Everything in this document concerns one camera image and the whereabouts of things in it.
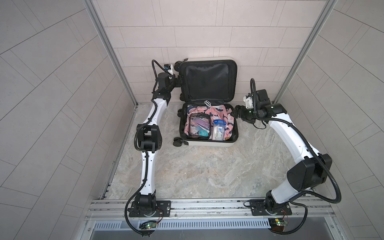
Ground clear black-trimmed toiletry bag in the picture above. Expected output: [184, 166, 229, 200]
[188, 113, 212, 140]

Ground green circuit board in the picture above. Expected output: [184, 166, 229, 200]
[268, 218, 289, 233]
[139, 221, 157, 230]

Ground pink shark print shorts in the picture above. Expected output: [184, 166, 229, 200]
[184, 105, 235, 141]

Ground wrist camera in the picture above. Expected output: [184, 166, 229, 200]
[164, 64, 174, 75]
[243, 95, 254, 109]

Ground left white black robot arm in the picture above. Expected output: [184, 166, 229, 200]
[125, 60, 178, 217]

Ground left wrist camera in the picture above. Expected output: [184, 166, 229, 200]
[164, 64, 174, 75]

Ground aluminium mounting rail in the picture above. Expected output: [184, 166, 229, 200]
[85, 197, 335, 222]

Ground clear container blue lid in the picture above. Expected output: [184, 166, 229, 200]
[212, 120, 226, 141]

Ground teal round jar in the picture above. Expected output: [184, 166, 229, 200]
[199, 130, 210, 138]

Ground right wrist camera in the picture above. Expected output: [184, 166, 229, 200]
[243, 95, 254, 109]

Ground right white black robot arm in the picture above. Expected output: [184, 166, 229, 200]
[231, 79, 342, 236]

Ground aluminium corner post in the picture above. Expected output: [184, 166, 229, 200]
[274, 0, 338, 103]
[83, 0, 138, 106]

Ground left aluminium corner post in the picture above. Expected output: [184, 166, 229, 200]
[83, 0, 138, 106]

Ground right green circuit board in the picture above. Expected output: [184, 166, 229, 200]
[268, 218, 289, 233]

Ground right aluminium corner post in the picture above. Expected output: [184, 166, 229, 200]
[274, 0, 338, 103]

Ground left green circuit board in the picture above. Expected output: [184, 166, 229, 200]
[139, 221, 157, 230]

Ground white black-lined carry-on suitcase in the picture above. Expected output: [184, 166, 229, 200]
[173, 57, 239, 147]

